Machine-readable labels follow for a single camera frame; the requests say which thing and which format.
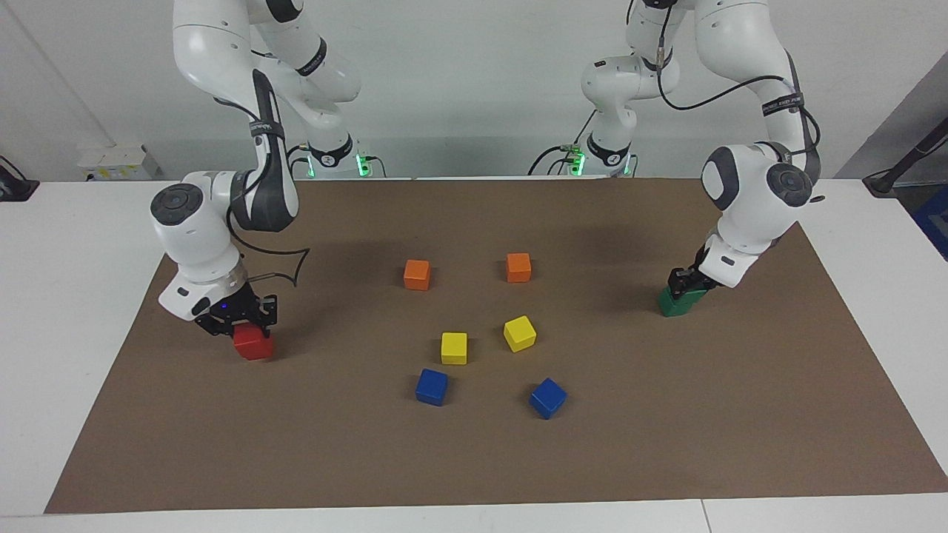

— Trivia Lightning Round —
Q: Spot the blue wooden cube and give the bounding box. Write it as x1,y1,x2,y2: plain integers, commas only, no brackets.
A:
529,377,569,420
415,368,450,407

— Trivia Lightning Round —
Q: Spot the white labelled box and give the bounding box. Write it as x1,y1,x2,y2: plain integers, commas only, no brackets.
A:
78,144,165,182

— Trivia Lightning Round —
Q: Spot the black tripod stand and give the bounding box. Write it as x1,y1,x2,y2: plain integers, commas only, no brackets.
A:
863,118,948,198

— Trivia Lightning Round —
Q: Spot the blue striped panel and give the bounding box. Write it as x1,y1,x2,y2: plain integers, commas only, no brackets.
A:
912,185,948,261

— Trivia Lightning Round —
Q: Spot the brown paper mat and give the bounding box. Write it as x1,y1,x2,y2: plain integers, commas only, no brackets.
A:
44,178,948,514

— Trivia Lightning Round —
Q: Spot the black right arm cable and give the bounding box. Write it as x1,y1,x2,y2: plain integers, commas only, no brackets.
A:
226,96,311,288

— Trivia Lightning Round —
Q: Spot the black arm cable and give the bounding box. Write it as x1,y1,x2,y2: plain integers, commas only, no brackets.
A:
226,96,311,288
655,0,823,178

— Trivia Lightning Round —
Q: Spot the black base power cable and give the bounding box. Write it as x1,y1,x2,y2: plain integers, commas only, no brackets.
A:
527,111,598,176

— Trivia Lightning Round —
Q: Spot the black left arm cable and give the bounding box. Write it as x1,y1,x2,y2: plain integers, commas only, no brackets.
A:
655,0,823,178

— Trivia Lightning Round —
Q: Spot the black clamp mount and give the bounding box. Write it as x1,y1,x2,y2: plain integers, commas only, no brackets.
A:
0,155,40,202

